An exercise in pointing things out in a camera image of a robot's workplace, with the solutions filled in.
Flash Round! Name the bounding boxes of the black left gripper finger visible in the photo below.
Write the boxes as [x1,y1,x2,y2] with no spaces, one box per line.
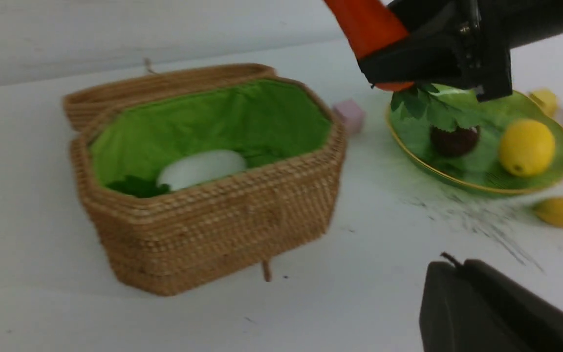
[358,0,563,102]
[419,253,563,352]

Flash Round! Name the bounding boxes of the dark purple toy mangosteen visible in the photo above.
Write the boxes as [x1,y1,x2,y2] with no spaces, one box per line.
[430,126,481,158]

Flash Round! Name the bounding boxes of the orange toy carrot with leaves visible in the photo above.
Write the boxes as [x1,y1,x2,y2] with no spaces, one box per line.
[325,0,478,133]

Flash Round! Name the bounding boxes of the yellow toy lemon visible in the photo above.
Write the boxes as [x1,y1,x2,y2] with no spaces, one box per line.
[498,119,556,177]

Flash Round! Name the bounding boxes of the white toy radish with leaves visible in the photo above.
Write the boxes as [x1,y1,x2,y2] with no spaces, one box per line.
[107,150,248,198]

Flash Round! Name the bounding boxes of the yellow cube block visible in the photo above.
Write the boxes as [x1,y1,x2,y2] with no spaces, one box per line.
[528,88,559,118]

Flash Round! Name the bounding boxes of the green leaf-shaped glass plate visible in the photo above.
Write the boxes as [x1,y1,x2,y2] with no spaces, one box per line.
[385,85,563,197]

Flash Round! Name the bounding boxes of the pink cube block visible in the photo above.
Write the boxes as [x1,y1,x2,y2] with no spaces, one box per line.
[332,99,366,134]

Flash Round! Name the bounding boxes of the woven wicker basket green lining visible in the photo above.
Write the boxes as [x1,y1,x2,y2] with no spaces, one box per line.
[62,63,346,296]

